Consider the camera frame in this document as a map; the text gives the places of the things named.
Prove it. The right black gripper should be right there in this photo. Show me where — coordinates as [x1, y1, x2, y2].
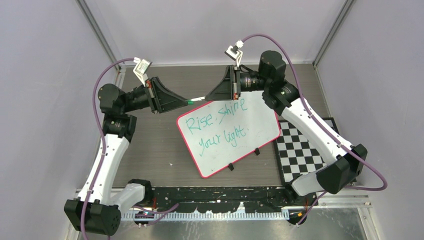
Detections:
[205, 65, 269, 102]

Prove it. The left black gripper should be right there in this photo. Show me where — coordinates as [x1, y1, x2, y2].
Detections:
[122, 76, 188, 114]

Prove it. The pink-framed whiteboard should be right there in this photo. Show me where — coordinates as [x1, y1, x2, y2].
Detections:
[176, 91, 281, 179]

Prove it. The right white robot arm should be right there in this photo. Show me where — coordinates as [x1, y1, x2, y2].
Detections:
[205, 49, 368, 205]

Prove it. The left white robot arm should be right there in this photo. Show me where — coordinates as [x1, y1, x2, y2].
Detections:
[64, 77, 189, 237]

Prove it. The black white checkerboard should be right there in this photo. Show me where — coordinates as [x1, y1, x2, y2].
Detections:
[273, 120, 326, 184]

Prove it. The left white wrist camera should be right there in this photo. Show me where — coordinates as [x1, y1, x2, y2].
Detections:
[132, 57, 152, 86]

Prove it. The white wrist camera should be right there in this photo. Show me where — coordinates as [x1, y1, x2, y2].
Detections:
[224, 40, 244, 67]
[132, 57, 152, 86]

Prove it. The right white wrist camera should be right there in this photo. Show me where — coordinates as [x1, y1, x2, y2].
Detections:
[224, 40, 244, 67]

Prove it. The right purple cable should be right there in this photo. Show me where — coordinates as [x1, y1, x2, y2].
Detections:
[241, 33, 388, 226]

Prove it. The purple cable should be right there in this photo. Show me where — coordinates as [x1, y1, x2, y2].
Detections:
[241, 33, 388, 226]
[80, 57, 180, 240]

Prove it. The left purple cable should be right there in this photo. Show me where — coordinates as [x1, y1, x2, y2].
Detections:
[80, 57, 180, 240]

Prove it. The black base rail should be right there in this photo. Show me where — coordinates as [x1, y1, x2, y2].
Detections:
[136, 186, 317, 214]

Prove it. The slotted cable duct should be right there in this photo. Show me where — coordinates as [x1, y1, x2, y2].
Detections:
[120, 211, 292, 222]

